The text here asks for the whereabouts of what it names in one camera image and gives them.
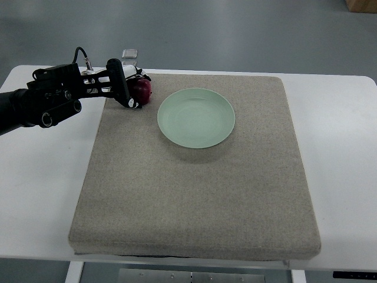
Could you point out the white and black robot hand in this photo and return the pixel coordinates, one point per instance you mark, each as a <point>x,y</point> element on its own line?
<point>111,82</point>

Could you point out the red apple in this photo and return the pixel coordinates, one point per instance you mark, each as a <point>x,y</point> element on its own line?
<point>140,90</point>

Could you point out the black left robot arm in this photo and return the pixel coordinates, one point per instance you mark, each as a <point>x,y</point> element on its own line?
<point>51,97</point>

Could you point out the lower silver floor plate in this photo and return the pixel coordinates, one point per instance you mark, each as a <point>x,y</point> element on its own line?
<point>129,63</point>

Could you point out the silver floor plate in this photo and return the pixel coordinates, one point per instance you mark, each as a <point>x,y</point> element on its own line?
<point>129,53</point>
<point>129,63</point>

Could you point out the upper silver floor plate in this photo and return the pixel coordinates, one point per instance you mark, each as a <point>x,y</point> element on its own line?
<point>129,53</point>

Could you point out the light green plate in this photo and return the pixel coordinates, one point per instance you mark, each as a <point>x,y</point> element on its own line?
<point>196,118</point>

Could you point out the beige fabric cushion mat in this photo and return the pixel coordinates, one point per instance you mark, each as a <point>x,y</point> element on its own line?
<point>244,199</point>

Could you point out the white left table leg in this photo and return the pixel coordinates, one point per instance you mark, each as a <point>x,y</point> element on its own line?
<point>74,272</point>

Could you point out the white table leg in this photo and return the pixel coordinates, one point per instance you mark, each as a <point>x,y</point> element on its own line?
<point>74,272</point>
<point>298,276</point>

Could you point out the wooden box corner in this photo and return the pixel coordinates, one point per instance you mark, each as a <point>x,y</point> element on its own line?
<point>362,6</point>

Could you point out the white right table leg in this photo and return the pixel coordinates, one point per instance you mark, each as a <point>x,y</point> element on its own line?
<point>298,276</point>

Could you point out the black table control panel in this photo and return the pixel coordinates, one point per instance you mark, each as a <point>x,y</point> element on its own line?
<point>354,275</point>

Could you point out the metal table base plate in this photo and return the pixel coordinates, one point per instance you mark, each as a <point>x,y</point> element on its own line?
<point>148,275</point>

